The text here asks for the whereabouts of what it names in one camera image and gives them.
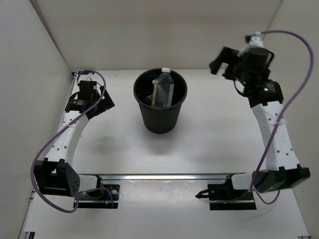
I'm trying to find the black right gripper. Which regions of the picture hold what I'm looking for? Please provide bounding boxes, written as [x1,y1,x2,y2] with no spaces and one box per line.
[210,48,252,86]

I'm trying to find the clear square plastic bottle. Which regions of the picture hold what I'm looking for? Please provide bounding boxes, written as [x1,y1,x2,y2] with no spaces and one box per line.
[151,68,174,109]

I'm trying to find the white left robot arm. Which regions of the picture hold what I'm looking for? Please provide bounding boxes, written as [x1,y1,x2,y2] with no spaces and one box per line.
[34,86,115,199]

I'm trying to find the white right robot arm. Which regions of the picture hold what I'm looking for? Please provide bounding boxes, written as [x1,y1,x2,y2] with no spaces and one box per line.
[209,47,311,199]

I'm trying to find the black ribbed plastic bin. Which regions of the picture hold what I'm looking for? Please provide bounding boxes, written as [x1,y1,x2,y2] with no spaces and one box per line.
[133,68,187,134]

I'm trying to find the left blue corner label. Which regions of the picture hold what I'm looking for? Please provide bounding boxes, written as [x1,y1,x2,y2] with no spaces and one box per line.
[77,71,95,75]

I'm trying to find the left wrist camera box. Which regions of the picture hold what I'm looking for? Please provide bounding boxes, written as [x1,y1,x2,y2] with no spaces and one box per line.
[78,80,97,100]

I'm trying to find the aluminium table edge rail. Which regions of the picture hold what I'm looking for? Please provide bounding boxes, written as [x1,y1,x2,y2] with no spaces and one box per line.
[100,173,228,181]

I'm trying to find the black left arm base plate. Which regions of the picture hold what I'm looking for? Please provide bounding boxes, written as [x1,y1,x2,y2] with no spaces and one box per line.
[78,181,120,209]

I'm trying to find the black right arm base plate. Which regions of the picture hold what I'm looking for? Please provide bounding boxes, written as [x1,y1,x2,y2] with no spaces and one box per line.
[195,180,257,211]

